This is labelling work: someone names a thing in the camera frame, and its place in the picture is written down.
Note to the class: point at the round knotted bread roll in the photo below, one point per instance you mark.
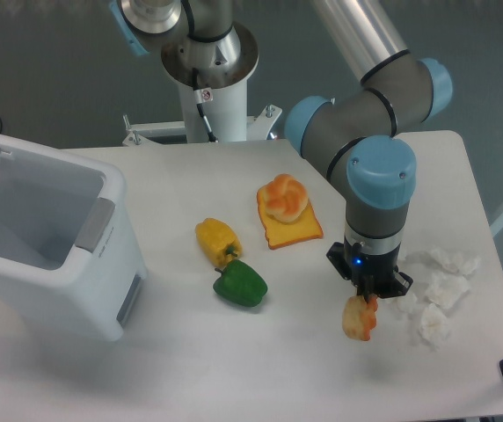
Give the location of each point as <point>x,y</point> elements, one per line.
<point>285,198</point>

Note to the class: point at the square toast bread slice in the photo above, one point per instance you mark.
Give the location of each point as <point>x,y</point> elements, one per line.
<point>359,318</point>

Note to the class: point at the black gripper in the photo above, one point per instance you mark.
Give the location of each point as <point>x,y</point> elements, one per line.
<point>370,274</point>

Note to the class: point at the crumpled white tissue top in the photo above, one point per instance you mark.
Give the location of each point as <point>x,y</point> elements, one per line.
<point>456,262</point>

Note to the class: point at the crumpled white tissue middle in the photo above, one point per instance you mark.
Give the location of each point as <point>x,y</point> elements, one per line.
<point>445,289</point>

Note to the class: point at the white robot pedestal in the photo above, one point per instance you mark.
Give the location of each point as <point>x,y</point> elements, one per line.
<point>209,115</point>

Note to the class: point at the yellow bell pepper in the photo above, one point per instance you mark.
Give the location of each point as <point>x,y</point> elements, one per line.
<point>218,242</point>

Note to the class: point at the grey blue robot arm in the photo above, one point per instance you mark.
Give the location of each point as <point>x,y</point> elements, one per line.
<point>353,144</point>

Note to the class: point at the white trash can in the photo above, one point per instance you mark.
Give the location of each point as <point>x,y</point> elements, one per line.
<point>69,257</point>

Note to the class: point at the flat toast bread slice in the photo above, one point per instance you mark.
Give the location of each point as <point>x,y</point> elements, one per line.
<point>279,234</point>

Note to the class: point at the green bell pepper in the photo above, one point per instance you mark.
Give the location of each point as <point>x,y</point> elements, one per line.
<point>240,284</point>

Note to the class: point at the crumpled white tissue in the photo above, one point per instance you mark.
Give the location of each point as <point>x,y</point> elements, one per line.
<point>445,289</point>
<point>456,262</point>
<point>434,326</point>

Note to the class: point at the crumpled white tissue bottom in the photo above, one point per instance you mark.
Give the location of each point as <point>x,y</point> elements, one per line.
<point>434,326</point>

